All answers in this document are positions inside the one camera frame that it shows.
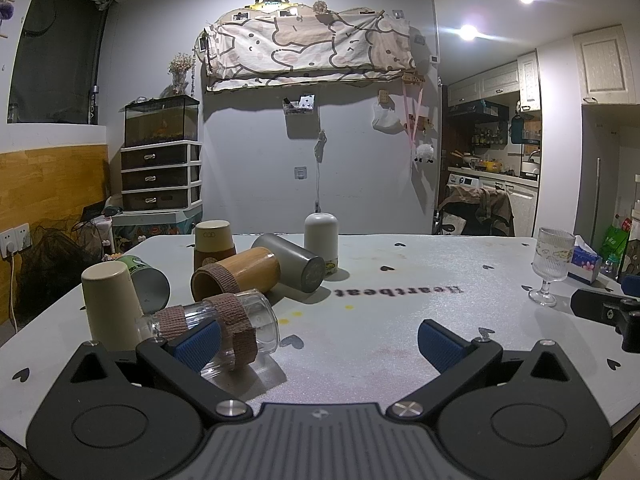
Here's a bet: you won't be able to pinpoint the glass fish tank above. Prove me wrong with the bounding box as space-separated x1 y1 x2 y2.
124 94 200 148

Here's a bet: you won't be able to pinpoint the green shopping bag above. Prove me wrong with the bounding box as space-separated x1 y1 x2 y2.
599 226 629 262

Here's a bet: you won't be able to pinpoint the grey metal lying cup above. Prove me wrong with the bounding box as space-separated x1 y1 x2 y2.
252 233 326 294

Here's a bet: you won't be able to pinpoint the white wall power socket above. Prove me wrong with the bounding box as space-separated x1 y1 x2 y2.
0 223 32 259

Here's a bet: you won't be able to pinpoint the white hanging bag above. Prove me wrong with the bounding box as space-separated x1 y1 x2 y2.
371 103 404 133

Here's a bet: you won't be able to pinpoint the white plush toy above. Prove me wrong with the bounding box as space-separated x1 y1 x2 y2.
413 143 436 165

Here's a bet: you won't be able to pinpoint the bamboo lying cup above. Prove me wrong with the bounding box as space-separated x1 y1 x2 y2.
191 247 281 301

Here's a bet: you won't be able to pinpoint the cream upside-down cup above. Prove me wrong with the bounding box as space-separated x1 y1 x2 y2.
81 260 143 351

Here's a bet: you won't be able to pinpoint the white upside-down cup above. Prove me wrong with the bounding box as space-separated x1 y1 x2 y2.
304 212 338 275

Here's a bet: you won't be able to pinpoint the blue tissue box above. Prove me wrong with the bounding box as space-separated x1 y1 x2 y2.
567 235 602 285

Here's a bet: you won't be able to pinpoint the clear stemmed glass goblet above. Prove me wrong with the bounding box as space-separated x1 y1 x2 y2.
528 228 575 307

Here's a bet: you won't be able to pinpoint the green lying cup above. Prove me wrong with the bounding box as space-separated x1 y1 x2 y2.
118 255 170 314

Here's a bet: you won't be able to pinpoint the dried flower vase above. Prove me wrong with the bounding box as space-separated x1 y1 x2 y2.
168 52 195 96

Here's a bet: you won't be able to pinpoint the brown bamboo upside-down cup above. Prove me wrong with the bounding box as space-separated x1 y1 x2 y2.
193 220 236 270

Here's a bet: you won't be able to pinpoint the clear glass cup brown bands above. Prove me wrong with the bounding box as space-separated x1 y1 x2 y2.
137 289 280 378

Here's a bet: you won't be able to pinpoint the cartoon patterned cloth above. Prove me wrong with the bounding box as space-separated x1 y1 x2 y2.
194 1 416 92

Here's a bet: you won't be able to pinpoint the white plastic drawer unit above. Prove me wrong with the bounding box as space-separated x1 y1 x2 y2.
120 140 203 211

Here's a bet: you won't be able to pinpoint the chair with draped clothes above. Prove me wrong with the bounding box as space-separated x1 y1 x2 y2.
437 184 515 237

